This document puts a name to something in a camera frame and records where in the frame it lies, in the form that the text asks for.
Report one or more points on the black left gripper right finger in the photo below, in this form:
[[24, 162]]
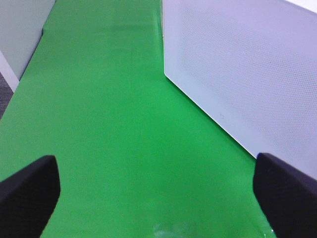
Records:
[[287, 197]]

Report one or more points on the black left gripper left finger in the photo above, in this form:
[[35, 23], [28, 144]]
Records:
[[28, 199]]

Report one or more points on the clear tape patch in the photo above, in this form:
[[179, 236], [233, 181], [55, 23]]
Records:
[[212, 230]]

